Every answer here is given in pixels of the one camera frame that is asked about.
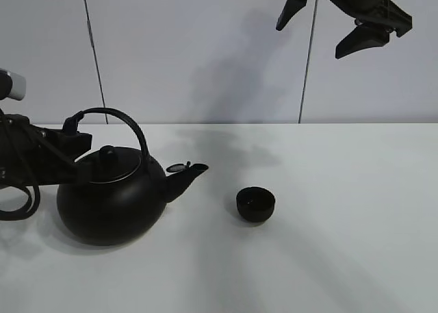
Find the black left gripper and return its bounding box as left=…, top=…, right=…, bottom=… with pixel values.
left=1, top=111, right=92, bottom=189

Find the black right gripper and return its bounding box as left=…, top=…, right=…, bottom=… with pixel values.
left=276, top=0, right=413, bottom=59

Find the black cable loop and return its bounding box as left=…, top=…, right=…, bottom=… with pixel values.
left=0, top=181, right=41, bottom=222

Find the black cast iron teapot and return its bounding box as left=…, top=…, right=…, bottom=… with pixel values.
left=57, top=108, right=209, bottom=246

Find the small black teacup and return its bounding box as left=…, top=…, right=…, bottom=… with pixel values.
left=235, top=186, right=276, bottom=223

